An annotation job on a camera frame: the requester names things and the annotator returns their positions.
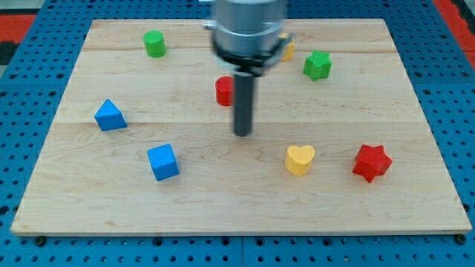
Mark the green star block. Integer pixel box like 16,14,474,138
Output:
303,50,333,82

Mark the yellow block behind arm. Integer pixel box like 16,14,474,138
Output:
279,33,295,62

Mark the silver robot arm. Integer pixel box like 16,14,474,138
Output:
204,0,293,137

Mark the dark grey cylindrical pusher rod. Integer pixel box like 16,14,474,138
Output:
233,73,255,136

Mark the blue triangle block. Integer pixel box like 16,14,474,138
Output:
94,99,127,131

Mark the yellow heart block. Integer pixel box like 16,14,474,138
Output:
284,145,315,177

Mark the red cylinder block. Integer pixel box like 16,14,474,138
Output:
214,76,234,106

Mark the red star block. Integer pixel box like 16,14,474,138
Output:
352,144,393,183

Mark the blue cube block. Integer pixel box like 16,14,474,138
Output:
147,144,180,181

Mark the wooden board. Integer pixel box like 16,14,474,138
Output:
11,19,472,237

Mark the green cylinder block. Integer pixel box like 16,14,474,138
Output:
143,30,166,58

